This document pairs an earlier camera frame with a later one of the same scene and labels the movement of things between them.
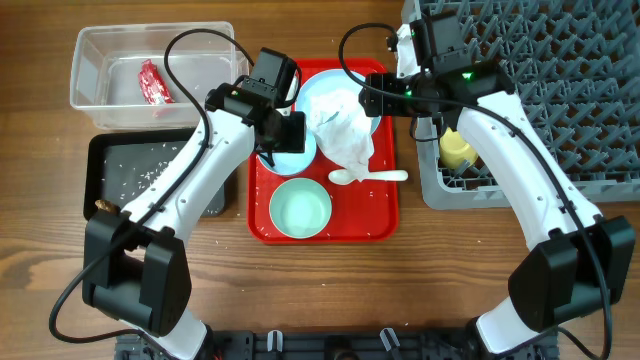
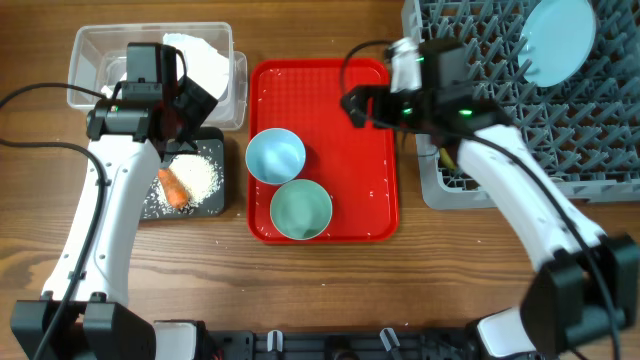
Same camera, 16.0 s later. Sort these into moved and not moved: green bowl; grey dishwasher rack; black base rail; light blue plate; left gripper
Moved: light blue plate; left gripper
Not moved: green bowl; black base rail; grey dishwasher rack
